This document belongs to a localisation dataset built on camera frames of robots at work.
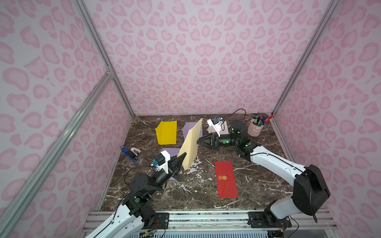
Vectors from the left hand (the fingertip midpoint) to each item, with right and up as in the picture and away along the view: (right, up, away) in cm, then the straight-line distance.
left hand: (184, 153), depth 61 cm
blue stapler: (-37, -7, +36) cm, 52 cm away
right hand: (+6, +3, +8) cm, 10 cm away
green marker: (+46, +16, +40) cm, 63 cm away
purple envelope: (-5, 0, 0) cm, 5 cm away
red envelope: (+22, -20, +25) cm, 39 cm away
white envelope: (+17, +10, +6) cm, 21 cm away
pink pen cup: (+45, +11, +39) cm, 61 cm away
